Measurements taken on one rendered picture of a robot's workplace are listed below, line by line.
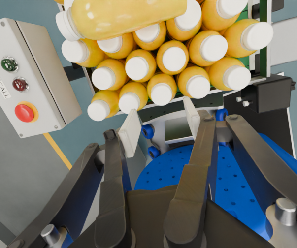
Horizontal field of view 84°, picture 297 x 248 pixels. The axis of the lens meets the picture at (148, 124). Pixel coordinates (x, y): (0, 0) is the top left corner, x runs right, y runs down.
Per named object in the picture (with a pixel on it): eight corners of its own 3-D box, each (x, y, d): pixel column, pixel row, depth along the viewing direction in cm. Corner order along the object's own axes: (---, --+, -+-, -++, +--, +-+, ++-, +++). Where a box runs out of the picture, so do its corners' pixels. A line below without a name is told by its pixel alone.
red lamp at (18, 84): (19, 91, 31) (14, 93, 30) (13, 79, 30) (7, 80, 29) (29, 89, 30) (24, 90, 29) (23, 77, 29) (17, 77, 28)
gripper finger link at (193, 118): (191, 117, 14) (199, 115, 14) (182, 97, 21) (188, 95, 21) (196, 146, 16) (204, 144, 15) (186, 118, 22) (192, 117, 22)
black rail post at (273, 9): (251, 20, 40) (271, 13, 32) (251, 5, 39) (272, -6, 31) (261, 17, 39) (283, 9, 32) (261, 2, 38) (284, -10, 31)
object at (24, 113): (24, 122, 33) (19, 124, 32) (15, 105, 32) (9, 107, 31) (40, 118, 33) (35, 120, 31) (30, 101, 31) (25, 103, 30)
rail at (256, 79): (108, 113, 47) (104, 117, 45) (107, 111, 47) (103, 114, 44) (259, 78, 40) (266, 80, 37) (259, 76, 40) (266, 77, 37)
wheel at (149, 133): (150, 141, 45) (156, 139, 46) (146, 127, 44) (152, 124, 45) (142, 138, 49) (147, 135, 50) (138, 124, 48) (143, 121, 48)
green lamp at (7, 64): (9, 73, 29) (3, 73, 28) (2, 59, 29) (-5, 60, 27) (19, 69, 29) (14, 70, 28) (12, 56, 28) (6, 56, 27)
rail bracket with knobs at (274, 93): (232, 103, 48) (248, 116, 39) (230, 78, 46) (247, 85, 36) (269, 95, 46) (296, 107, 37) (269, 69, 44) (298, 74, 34)
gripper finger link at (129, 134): (133, 157, 17) (126, 158, 17) (142, 128, 23) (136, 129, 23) (124, 131, 16) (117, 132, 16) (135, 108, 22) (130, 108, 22)
